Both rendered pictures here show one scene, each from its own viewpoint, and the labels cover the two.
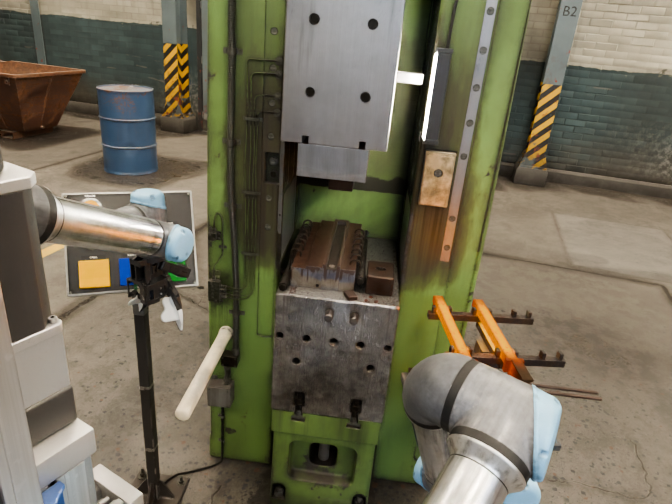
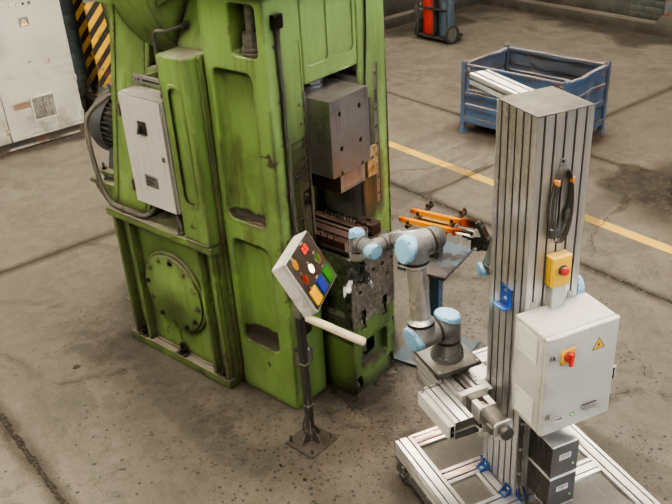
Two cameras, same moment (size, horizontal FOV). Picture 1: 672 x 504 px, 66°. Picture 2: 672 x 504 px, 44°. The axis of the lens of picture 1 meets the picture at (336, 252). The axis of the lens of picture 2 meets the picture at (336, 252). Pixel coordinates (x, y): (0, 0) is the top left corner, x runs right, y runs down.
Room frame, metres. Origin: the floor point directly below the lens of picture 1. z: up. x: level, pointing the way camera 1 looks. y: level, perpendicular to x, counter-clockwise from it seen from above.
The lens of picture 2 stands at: (-0.89, 3.12, 3.05)
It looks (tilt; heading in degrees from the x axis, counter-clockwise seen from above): 29 degrees down; 309
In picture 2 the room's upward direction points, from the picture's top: 4 degrees counter-clockwise
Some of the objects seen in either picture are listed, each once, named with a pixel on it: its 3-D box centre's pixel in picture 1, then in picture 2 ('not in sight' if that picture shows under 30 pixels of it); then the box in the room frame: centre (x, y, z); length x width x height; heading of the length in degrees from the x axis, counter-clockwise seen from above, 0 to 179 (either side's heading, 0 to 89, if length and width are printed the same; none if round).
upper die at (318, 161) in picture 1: (338, 147); (322, 169); (1.65, 0.02, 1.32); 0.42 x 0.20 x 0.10; 177
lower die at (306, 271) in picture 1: (329, 250); (326, 229); (1.65, 0.02, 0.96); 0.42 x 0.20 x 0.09; 177
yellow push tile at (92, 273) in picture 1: (94, 274); (315, 295); (1.23, 0.64, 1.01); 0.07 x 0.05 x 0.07; 112
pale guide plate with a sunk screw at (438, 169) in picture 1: (436, 179); (371, 160); (1.55, -0.29, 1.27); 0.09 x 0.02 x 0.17; 87
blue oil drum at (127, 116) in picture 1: (128, 129); not in sight; (5.68, 2.40, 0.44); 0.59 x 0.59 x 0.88
